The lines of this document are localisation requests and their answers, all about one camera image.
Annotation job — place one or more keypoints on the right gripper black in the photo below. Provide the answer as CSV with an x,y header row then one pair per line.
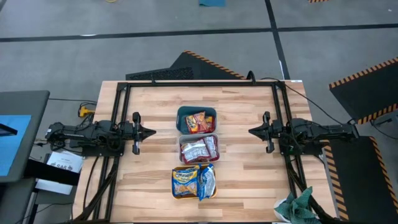
x,y
268,130

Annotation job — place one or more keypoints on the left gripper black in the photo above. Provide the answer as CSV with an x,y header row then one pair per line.
x,y
136,132

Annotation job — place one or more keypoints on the red yellow Maruchan noodle pack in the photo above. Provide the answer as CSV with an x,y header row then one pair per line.
x,y
211,124
196,123

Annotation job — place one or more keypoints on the dark red Maruchan noodle pack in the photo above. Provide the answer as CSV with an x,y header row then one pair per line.
x,y
212,146
192,151

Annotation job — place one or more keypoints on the blue Maruchan noodle pack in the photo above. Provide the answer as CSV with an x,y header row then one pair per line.
x,y
185,182
206,183

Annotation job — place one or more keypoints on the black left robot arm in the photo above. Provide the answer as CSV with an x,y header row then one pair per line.
x,y
93,130

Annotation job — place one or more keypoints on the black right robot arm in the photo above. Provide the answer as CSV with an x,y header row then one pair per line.
x,y
317,129

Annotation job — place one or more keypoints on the teal plastic bin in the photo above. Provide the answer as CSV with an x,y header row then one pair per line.
x,y
181,124

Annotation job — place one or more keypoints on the light grey plastic bin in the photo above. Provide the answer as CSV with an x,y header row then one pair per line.
x,y
192,136

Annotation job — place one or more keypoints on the yellow power plug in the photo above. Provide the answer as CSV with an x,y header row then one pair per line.
x,y
83,111

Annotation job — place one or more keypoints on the orange plastic bin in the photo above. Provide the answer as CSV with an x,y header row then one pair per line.
x,y
186,197

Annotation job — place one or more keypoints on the black mat orange striped edge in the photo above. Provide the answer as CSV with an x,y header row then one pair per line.
x,y
367,93
192,67
357,180

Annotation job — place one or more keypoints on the green plant in white pot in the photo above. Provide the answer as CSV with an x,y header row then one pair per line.
x,y
298,208

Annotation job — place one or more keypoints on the white printed paper sheet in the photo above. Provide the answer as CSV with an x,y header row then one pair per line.
x,y
65,161

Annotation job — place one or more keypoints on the blue screen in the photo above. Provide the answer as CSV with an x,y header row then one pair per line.
x,y
12,146

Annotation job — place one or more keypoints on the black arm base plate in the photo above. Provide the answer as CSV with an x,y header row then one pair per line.
x,y
311,151
102,153

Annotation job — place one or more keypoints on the black aluminium table frame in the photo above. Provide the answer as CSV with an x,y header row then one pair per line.
x,y
202,84

